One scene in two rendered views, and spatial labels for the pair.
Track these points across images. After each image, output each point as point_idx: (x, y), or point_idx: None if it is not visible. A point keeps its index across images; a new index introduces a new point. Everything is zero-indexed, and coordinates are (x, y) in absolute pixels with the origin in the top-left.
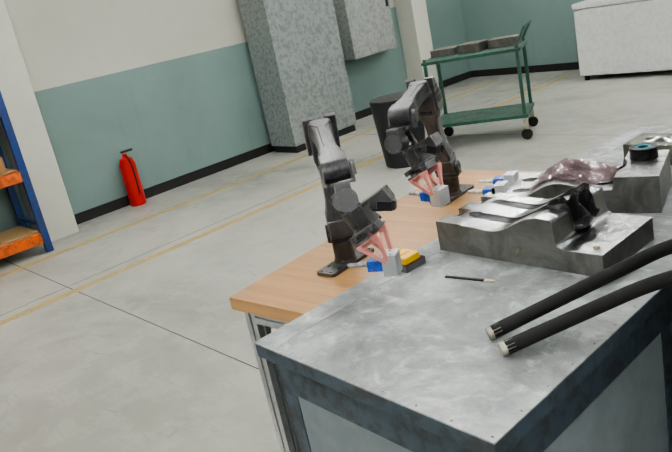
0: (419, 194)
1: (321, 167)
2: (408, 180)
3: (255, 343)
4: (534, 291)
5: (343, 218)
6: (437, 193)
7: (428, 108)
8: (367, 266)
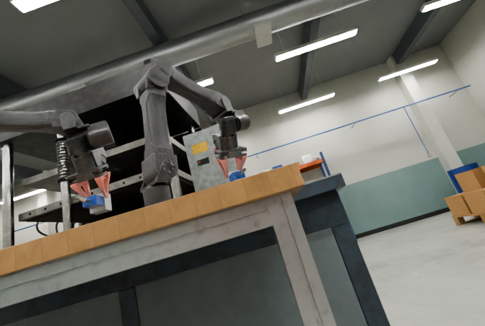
0: (88, 199)
1: (227, 98)
2: (100, 175)
3: (341, 172)
4: None
5: (235, 135)
6: (110, 196)
7: None
8: (244, 172)
